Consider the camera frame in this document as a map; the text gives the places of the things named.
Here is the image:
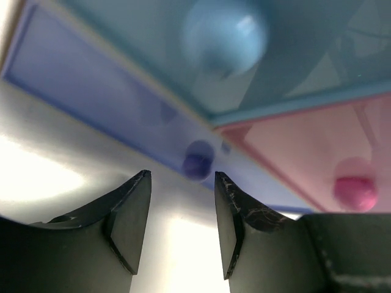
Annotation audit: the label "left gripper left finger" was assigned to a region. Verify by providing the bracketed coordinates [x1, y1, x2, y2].
[1, 170, 152, 292]

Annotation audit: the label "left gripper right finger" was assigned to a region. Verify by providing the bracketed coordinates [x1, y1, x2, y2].
[214, 172, 390, 292]

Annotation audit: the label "pink drawer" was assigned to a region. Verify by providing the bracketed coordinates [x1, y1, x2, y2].
[217, 93, 390, 212]

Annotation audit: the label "light blue small drawer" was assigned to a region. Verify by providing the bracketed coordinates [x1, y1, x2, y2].
[61, 1, 390, 125]

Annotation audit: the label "purple-blue wide drawer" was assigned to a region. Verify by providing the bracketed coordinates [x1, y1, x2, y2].
[2, 1, 312, 213]

